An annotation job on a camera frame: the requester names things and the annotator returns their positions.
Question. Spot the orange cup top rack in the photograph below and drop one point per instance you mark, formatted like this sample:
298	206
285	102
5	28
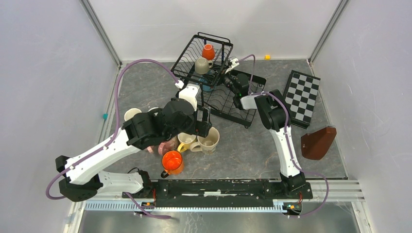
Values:
208	52

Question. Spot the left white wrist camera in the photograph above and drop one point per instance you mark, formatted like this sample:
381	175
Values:
190	94

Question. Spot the yellow mug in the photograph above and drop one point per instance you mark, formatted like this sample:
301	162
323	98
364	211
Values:
185	141

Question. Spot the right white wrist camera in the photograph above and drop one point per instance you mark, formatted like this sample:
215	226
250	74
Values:
231	65

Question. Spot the yellow-green faceted mug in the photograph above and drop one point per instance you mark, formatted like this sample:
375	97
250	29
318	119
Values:
129	114

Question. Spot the checkerboard calibration board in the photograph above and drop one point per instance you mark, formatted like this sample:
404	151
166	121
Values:
300	95

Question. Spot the orange cup rack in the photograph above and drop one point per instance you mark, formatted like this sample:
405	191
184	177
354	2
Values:
172	163
208	52

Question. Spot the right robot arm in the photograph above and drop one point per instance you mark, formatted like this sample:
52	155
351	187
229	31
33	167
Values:
275	117

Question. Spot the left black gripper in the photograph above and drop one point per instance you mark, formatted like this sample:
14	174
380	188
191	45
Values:
198	128

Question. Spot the pink faceted mug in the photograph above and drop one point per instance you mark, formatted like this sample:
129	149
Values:
150	149

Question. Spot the beige grey mug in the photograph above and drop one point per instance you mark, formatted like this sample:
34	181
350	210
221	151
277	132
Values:
202	65

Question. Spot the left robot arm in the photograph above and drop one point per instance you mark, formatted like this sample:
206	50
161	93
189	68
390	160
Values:
84	176

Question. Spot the blue ribbed mug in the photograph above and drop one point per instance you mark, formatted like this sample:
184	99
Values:
205	86

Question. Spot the brown wooden stand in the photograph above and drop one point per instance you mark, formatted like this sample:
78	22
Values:
314	146

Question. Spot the white patterned mug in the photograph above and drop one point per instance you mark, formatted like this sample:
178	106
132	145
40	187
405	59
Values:
208	144

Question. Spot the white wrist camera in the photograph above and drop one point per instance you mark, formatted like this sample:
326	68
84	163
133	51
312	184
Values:
190	94
231	65

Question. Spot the pink speckled mug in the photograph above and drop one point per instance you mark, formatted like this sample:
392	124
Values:
167	146

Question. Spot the black wire dish rack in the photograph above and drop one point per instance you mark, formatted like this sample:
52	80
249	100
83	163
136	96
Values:
220	100

